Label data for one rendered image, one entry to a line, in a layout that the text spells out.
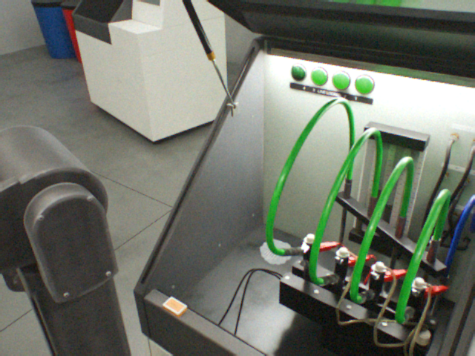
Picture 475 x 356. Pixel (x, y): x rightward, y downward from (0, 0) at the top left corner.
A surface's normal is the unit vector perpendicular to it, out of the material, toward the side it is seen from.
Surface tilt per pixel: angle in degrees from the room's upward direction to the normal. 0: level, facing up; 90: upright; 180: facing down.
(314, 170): 90
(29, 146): 0
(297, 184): 90
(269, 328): 0
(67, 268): 90
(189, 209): 90
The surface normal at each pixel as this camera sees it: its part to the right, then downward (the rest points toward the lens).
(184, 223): 0.81, 0.29
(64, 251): 0.63, 0.40
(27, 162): -0.18, -0.77
